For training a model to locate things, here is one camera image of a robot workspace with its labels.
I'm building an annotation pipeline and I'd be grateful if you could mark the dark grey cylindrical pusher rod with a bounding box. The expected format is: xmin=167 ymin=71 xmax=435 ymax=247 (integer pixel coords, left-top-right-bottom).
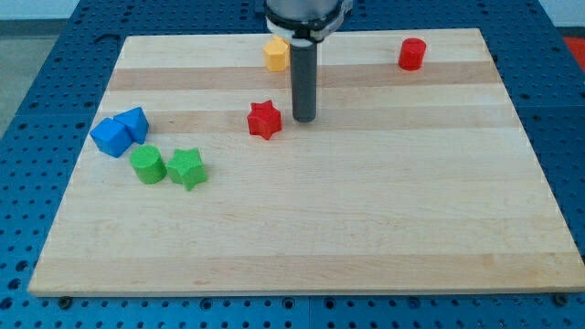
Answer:
xmin=290 ymin=44 xmax=317 ymax=122

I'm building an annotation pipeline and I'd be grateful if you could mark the red star block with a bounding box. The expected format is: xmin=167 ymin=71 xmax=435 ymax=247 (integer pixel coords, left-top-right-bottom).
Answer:
xmin=247 ymin=100 xmax=282 ymax=140

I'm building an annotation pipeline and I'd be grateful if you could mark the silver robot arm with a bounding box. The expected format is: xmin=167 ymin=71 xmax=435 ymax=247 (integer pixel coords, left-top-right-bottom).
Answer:
xmin=265 ymin=0 xmax=353 ymax=123

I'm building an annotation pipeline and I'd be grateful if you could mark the green star block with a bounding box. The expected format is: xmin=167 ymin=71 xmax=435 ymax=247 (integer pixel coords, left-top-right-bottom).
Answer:
xmin=166 ymin=148 xmax=207 ymax=191

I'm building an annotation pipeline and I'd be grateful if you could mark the blue cube block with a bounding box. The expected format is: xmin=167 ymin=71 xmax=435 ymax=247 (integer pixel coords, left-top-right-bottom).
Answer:
xmin=90 ymin=118 xmax=133 ymax=158

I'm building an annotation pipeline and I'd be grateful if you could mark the yellow hexagon block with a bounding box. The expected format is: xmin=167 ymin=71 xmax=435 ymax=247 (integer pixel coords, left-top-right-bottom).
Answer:
xmin=262 ymin=36 xmax=290 ymax=72

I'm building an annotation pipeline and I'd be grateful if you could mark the red cylinder block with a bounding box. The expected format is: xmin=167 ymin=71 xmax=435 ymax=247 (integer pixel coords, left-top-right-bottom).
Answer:
xmin=398 ymin=37 xmax=427 ymax=70

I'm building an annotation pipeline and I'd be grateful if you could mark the wooden board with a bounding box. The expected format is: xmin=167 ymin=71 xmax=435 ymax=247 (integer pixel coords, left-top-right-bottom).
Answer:
xmin=28 ymin=28 xmax=584 ymax=297

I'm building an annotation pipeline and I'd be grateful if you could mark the blue triangular prism block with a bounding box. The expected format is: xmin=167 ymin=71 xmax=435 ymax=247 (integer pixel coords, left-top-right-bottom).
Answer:
xmin=113 ymin=107 xmax=149 ymax=144

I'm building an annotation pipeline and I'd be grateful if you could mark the green cylinder block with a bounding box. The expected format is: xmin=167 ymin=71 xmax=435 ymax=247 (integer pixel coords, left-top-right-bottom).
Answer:
xmin=130 ymin=145 xmax=167 ymax=185

